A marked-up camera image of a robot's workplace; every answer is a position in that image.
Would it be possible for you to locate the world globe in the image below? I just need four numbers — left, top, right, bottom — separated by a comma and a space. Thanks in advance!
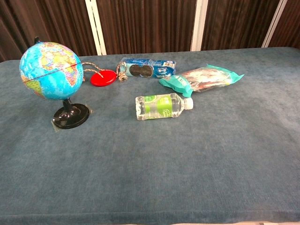
18, 36, 91, 130

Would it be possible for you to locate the clear water bottle green label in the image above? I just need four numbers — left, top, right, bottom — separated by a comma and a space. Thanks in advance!
135, 93, 195, 121

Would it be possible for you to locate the blue cookie package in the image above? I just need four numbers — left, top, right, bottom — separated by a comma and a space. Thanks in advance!
116, 57, 177, 79

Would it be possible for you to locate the blue fabric tablecloth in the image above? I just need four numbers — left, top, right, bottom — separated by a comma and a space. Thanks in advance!
0, 46, 300, 225

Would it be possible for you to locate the red plastic disc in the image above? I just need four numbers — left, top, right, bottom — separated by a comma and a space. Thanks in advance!
90, 71, 117, 88

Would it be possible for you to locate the teal snack bag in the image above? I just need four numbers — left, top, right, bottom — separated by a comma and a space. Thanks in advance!
158, 63, 245, 98

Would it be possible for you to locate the brown ribbed partition panel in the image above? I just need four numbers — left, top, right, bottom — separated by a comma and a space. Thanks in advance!
96, 0, 197, 55
268, 0, 300, 49
201, 0, 281, 51
0, 0, 98, 63

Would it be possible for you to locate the clear tape piece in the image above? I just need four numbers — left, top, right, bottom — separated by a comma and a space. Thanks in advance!
51, 120, 62, 133

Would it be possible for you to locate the braided beige rope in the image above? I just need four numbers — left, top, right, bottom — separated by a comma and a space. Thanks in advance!
80, 61, 129, 83

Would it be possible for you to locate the white partition post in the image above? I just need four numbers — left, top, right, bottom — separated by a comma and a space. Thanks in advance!
84, 0, 107, 56
261, 0, 289, 48
190, 0, 209, 52

